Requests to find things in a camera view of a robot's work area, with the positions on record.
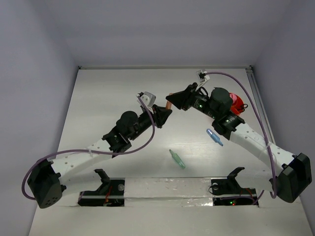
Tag orange round organizer container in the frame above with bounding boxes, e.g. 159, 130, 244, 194
229, 93, 244, 116

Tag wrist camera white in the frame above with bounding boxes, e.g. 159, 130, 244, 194
136, 91, 156, 108
196, 70, 210, 90

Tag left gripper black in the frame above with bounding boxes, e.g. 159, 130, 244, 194
128, 104, 171, 141

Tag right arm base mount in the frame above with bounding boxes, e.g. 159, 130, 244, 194
208, 167, 258, 207

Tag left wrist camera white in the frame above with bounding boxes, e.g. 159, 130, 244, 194
136, 91, 156, 108

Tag purple cable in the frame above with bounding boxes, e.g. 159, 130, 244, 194
21, 95, 158, 200
201, 71, 278, 206

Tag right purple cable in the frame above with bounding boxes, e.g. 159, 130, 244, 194
201, 71, 278, 206

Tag blue highlighter pen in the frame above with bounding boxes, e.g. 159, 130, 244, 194
206, 129, 223, 147

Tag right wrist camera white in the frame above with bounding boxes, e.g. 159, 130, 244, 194
196, 70, 210, 90

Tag green highlighter pen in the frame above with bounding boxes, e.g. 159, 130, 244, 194
169, 149, 186, 169

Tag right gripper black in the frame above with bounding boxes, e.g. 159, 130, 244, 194
165, 83, 219, 120

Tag silver taped front panel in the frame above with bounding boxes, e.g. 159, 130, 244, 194
124, 177, 213, 207

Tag black handled scissors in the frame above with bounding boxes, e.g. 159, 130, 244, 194
237, 104, 248, 113

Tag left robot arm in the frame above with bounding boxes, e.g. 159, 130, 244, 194
22, 105, 172, 209

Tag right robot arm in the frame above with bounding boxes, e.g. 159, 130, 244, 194
166, 83, 312, 203

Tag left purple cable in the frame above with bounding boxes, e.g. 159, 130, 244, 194
21, 95, 158, 200

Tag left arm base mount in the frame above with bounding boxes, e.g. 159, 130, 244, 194
77, 169, 125, 207

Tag aluminium rail right edge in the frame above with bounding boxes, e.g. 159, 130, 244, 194
246, 65, 286, 175

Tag orange highlighter pen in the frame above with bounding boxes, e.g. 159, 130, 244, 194
165, 101, 172, 110

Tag pink capped glue bottle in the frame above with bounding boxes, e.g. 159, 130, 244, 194
230, 94, 237, 102

